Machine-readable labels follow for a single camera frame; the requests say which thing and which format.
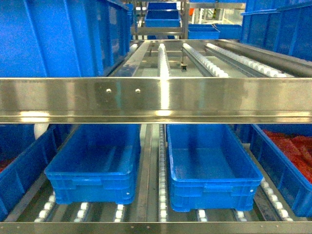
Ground stainless steel shelf rack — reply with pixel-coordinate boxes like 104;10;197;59
0;40;312;234

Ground blue bin right red parts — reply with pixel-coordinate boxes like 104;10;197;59
234;124;312;217

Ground blue bin red parts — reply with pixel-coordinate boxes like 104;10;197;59
234;124;312;217
0;124;72;221

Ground blue bin left red parts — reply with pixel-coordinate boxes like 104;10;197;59
0;124;72;221

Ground empty blue bin right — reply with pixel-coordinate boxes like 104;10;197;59
166;124;263;212

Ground empty blue bin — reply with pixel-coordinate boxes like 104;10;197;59
166;124;263;212
45;124;141;205

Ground empty blue bin left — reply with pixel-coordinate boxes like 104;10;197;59
45;124;141;205

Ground large blue crate upper left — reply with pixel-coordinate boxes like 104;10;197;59
0;0;130;78

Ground large blue crate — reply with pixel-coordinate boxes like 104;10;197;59
0;0;130;78
240;0;312;61

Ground large blue crate upper right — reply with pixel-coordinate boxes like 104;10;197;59
240;0;312;61

